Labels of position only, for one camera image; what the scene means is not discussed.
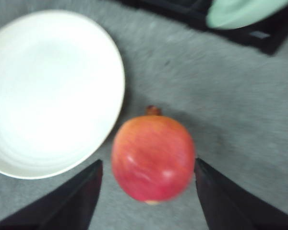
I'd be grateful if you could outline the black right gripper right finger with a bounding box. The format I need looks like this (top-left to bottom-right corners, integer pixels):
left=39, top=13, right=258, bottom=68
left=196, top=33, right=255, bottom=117
left=194, top=158, right=288, bottom=230

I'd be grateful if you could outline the black plate rack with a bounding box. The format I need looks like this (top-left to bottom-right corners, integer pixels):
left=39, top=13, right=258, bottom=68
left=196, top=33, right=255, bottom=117
left=121, top=0, right=288, bottom=56

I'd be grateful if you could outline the white plate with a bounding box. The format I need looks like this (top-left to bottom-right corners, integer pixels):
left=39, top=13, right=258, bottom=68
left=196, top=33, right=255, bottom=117
left=0, top=9, right=125, bottom=179

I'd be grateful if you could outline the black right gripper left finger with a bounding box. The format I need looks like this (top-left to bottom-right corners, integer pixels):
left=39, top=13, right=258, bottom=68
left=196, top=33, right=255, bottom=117
left=0, top=160, right=103, bottom=230

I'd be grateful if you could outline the green plate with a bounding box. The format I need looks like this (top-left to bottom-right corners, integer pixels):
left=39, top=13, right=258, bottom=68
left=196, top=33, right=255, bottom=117
left=206, top=0, right=288, bottom=30

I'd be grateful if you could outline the red pomegranate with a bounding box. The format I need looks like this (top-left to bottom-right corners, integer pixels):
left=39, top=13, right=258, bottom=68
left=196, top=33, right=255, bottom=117
left=111, top=105, right=195, bottom=203

